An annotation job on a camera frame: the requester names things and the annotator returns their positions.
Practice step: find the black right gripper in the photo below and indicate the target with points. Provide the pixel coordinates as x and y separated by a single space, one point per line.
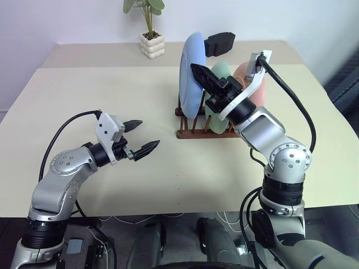
224 98

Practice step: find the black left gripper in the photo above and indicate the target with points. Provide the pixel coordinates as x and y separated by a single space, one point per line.
122 148

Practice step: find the green plastic plate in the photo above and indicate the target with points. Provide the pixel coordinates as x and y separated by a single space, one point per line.
220 70

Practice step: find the blue plastic plate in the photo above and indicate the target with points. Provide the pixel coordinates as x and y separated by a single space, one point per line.
189 84

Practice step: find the pink plastic plate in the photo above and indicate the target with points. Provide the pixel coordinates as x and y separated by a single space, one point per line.
256 93

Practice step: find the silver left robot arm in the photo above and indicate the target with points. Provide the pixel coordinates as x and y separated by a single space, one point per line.
56 179

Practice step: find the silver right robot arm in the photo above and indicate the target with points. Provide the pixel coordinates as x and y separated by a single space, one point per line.
280 157

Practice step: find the brown wooden dish rack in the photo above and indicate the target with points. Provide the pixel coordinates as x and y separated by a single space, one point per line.
202 134

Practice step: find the black block-shaped object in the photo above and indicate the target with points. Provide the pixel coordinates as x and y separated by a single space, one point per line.
220 43

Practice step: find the white bubble-shaped plant pot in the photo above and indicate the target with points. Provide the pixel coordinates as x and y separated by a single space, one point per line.
152 47

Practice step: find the green leafy plant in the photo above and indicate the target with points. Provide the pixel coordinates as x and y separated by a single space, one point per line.
150 16

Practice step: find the dark grey rounded shape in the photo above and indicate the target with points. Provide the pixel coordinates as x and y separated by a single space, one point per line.
216 241
148 243

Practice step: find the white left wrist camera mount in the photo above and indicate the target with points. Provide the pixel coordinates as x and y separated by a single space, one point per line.
105 131

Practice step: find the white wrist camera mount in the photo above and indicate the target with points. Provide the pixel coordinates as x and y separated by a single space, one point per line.
252 84
105 131

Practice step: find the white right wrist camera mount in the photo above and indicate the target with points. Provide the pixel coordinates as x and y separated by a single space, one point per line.
252 84

